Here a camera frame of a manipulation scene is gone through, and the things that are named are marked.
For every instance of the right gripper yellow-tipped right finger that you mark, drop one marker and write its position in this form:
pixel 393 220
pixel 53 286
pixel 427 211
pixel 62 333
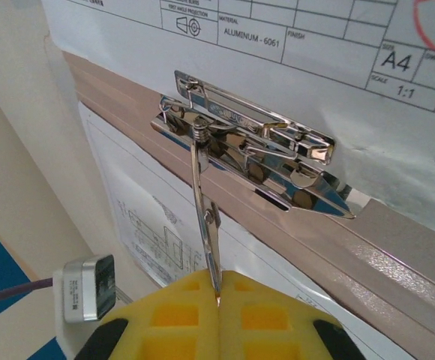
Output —
pixel 270 322

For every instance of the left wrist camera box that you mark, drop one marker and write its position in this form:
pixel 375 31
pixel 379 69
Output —
pixel 82 288

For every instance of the printed drawing sheet red stamp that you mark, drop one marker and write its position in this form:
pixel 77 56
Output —
pixel 315 75

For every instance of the metal folder lever clip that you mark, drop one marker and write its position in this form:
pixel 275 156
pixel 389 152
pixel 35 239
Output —
pixel 240 123

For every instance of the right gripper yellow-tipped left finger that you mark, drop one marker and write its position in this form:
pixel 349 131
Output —
pixel 172 322

